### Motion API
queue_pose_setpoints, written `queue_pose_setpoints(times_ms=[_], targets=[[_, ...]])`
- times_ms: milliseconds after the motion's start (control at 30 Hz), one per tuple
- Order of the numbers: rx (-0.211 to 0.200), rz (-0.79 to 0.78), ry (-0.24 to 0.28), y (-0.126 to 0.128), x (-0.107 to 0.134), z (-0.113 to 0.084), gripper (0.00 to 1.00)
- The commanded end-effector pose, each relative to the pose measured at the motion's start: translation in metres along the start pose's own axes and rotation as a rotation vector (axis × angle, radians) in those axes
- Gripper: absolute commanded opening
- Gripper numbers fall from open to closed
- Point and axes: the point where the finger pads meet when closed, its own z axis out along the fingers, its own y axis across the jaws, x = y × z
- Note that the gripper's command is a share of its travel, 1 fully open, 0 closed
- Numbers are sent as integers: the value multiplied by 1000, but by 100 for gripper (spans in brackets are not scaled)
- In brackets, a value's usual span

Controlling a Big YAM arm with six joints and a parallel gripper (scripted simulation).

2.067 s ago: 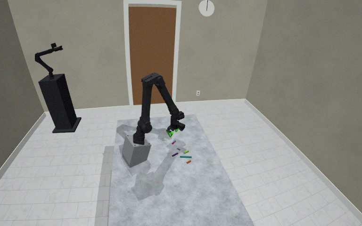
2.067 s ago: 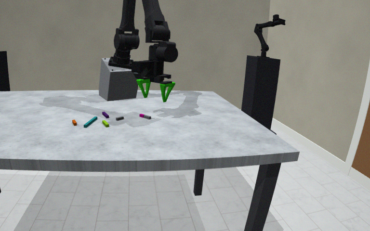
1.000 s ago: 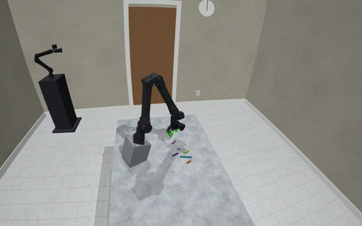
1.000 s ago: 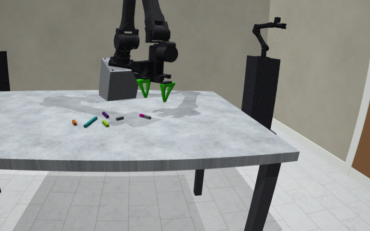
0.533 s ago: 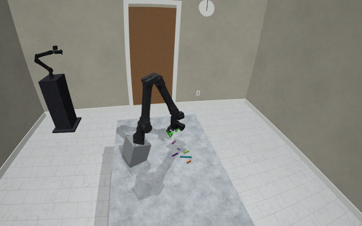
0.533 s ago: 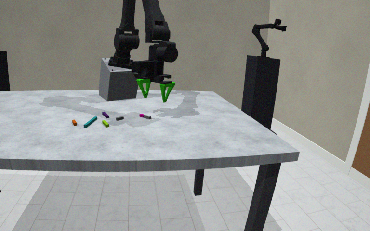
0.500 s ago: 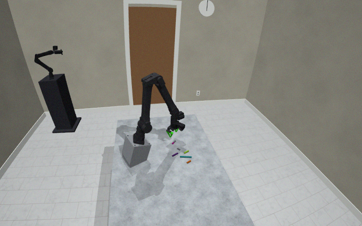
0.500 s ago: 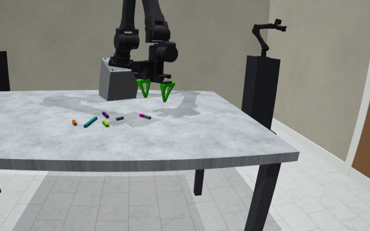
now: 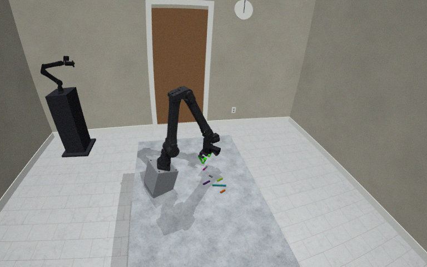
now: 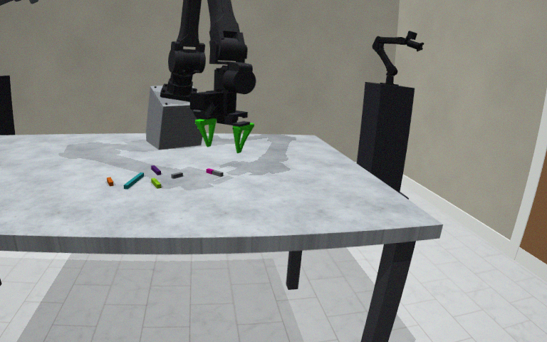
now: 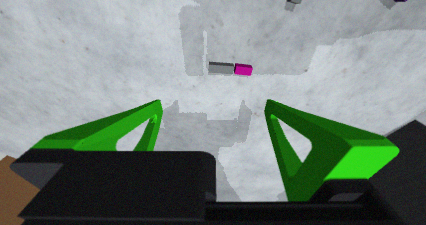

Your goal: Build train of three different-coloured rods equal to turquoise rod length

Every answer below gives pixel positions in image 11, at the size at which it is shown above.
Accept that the magenta block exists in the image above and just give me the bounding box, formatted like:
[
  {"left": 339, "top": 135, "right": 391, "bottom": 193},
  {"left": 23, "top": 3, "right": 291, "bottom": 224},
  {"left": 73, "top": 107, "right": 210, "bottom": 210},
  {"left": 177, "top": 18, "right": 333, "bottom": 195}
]
[{"left": 234, "top": 63, "right": 253, "bottom": 76}]

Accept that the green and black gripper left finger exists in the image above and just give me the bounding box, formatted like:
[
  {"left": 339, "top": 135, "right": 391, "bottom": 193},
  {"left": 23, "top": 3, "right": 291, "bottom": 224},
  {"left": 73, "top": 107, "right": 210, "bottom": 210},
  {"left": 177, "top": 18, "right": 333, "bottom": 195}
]
[{"left": 30, "top": 99, "right": 163, "bottom": 151}]

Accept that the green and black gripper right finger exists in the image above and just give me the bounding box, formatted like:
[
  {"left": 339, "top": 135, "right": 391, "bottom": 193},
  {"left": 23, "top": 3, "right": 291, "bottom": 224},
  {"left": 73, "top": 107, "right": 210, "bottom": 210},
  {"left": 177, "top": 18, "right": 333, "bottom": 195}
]
[{"left": 264, "top": 99, "right": 399, "bottom": 201}]

